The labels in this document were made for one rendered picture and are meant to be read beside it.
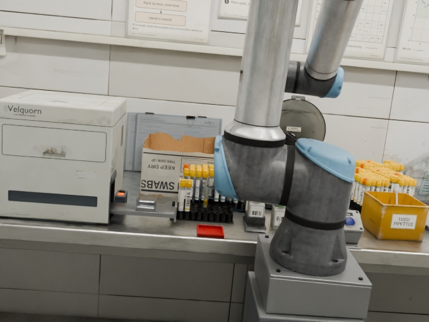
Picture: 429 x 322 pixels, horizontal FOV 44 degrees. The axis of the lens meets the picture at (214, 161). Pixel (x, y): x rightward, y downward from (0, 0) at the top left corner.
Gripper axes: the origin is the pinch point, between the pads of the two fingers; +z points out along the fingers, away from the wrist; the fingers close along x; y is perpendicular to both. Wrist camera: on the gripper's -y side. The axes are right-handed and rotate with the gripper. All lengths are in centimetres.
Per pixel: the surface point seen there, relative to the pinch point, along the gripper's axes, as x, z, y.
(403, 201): -8.8, 4.5, -44.9
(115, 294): -58, 64, 41
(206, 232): 7.6, 11.7, 13.4
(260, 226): 3.5, 10.5, -1.2
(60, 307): -58, 71, 62
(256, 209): 2.4, 6.2, 0.2
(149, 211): 5.1, 7.9, 28.4
